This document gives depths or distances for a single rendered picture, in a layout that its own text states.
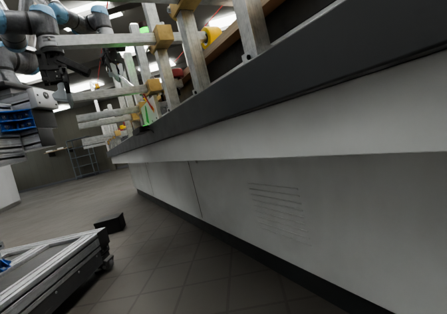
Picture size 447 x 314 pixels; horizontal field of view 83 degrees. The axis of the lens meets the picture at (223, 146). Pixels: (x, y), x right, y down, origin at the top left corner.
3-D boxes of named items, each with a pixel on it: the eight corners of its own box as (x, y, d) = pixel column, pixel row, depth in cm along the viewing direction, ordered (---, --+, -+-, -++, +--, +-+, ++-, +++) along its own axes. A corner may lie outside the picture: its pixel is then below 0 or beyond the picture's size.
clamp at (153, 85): (150, 91, 102) (147, 79, 102) (144, 99, 114) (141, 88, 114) (163, 89, 105) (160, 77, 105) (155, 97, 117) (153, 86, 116)
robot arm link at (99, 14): (96, 14, 126) (110, 8, 124) (102, 36, 127) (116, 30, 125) (84, 7, 119) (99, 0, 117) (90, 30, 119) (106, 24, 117)
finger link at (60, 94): (56, 110, 91) (49, 84, 90) (74, 108, 94) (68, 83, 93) (55, 108, 88) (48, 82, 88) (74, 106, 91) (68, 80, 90)
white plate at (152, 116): (157, 120, 102) (151, 96, 101) (145, 128, 125) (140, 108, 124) (159, 120, 102) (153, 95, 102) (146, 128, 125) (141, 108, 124)
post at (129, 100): (138, 144, 154) (118, 66, 151) (138, 145, 157) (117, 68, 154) (144, 143, 156) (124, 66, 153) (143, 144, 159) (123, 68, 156)
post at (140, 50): (157, 132, 110) (129, 22, 107) (155, 133, 113) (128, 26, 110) (165, 130, 112) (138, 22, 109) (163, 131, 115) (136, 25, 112)
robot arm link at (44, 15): (26, 12, 91) (54, 14, 96) (34, 43, 92) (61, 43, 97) (24, 0, 85) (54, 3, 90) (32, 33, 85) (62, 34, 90)
